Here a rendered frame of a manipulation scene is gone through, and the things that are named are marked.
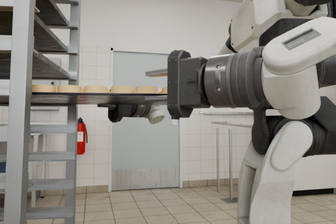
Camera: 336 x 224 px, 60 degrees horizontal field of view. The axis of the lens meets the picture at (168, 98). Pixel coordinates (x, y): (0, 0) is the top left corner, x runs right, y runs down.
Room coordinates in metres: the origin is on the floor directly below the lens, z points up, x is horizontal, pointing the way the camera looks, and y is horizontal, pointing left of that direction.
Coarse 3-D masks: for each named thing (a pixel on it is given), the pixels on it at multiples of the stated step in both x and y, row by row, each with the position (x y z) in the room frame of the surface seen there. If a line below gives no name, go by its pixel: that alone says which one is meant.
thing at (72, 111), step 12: (72, 12) 0.99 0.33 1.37; (72, 36) 0.99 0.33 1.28; (72, 60) 0.99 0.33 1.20; (72, 84) 0.99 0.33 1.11; (72, 108) 0.99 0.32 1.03; (72, 120) 0.99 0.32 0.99; (72, 144) 0.99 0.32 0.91; (72, 168) 0.99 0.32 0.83; (72, 192) 0.99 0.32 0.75; (72, 204) 0.99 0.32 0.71; (72, 216) 0.99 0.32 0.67
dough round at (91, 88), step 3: (84, 87) 0.62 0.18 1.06; (87, 87) 0.62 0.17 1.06; (90, 87) 0.61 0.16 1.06; (93, 87) 0.61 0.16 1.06; (96, 87) 0.61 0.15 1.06; (99, 87) 0.62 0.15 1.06; (102, 87) 0.62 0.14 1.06; (105, 87) 0.63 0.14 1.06; (84, 90) 0.62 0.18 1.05; (87, 90) 0.62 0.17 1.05; (90, 90) 0.61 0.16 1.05; (93, 90) 0.61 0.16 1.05; (96, 90) 0.61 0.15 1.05; (99, 90) 0.62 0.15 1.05; (102, 90) 0.62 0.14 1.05; (105, 90) 0.63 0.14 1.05
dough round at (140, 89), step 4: (136, 88) 0.64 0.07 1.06; (140, 88) 0.63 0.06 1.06; (144, 88) 0.62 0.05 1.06; (148, 88) 0.62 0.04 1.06; (152, 88) 0.63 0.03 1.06; (156, 88) 0.64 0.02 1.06; (136, 92) 0.64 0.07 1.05; (140, 92) 0.63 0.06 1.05; (144, 92) 0.62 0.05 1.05; (148, 92) 0.62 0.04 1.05; (152, 92) 0.63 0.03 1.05; (156, 92) 0.64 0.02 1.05
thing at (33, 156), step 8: (0, 152) 0.97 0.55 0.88; (32, 152) 0.98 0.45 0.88; (40, 152) 0.98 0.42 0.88; (48, 152) 0.98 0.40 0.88; (56, 152) 0.98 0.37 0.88; (64, 152) 0.99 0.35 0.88; (72, 152) 0.99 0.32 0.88; (0, 160) 0.96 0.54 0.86; (32, 160) 0.96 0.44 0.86; (40, 160) 0.96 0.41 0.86; (48, 160) 0.96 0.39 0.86; (56, 160) 0.96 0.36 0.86; (64, 160) 0.96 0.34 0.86; (72, 160) 0.96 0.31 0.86
